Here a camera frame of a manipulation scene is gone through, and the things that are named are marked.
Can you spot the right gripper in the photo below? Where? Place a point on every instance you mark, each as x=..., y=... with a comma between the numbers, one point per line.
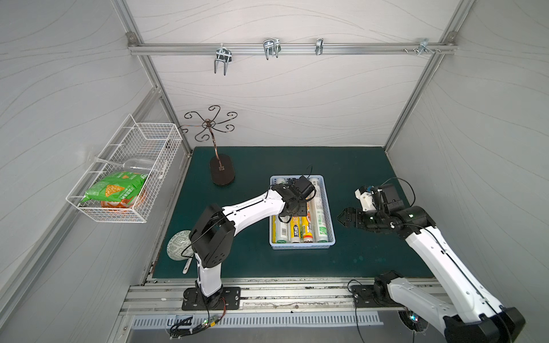
x=358, y=219

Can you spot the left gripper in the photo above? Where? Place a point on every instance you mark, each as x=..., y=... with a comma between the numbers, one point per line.
x=294, y=209

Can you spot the blue plastic basket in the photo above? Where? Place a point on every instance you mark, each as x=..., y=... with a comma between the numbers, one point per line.
x=328, y=220

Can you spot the white green roll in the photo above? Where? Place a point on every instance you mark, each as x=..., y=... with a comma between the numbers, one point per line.
x=319, y=214

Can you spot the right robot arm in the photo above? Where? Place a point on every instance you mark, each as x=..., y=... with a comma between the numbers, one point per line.
x=473, y=314

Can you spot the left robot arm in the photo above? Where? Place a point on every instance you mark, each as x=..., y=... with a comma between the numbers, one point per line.
x=213, y=234

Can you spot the white patterned round fan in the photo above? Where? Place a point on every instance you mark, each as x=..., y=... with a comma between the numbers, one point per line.
x=179, y=249

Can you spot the metal double hook middle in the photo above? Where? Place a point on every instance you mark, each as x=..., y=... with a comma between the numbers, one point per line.
x=272, y=48

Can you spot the metal double hook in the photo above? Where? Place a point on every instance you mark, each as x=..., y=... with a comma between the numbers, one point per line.
x=223, y=57
x=272, y=48

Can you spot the metal single hook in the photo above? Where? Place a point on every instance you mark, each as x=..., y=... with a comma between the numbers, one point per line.
x=319, y=47

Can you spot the white vent strip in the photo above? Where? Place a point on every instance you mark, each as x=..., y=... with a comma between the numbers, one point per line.
x=261, y=320

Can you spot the metal double hook left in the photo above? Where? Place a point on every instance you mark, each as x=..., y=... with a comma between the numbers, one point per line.
x=223, y=57

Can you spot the orange snack bag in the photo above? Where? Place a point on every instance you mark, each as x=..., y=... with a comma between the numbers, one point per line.
x=126, y=204

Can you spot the green snack bag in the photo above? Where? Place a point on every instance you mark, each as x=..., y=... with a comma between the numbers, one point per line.
x=116, y=187

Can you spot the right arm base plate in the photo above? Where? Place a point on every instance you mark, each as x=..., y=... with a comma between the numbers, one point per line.
x=364, y=296

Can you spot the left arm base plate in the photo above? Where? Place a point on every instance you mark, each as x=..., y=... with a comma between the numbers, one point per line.
x=227, y=298

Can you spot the white wire wall basket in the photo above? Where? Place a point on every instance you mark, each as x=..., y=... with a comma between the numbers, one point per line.
x=144, y=148

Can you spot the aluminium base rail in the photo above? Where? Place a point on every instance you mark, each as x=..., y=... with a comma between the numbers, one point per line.
x=258, y=294

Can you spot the aluminium top rail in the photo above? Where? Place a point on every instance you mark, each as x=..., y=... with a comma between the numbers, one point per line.
x=304, y=49

